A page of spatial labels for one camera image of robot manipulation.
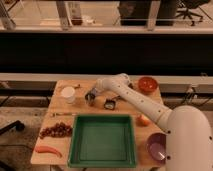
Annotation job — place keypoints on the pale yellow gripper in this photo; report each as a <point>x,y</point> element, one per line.
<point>93,93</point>

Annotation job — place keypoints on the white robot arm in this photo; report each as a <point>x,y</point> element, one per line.
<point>189,138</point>

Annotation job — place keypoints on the red bowl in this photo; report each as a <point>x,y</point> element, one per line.
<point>147,84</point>

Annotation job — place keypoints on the purple bowl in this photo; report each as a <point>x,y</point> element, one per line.
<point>156,147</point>

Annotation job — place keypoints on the small metal cup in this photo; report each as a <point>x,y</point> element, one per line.
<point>89,101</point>

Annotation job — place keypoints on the small black square box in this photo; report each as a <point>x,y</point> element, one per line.
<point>110,104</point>

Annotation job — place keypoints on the white paper cup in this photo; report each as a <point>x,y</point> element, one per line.
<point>68,93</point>

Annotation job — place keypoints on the metal spoon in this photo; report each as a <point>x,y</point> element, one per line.
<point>62,114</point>

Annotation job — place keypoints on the green plastic tray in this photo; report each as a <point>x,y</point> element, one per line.
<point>102,141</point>

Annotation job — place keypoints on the bunch of red grapes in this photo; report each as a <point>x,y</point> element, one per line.
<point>58,130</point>

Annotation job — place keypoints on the orange apple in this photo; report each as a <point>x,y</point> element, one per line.
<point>143,121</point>

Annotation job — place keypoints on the orange carrot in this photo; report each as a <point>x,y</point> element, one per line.
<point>47,149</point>

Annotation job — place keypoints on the red jar in background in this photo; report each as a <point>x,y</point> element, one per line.
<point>75,11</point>

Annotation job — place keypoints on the black office chair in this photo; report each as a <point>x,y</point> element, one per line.
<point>186,7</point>

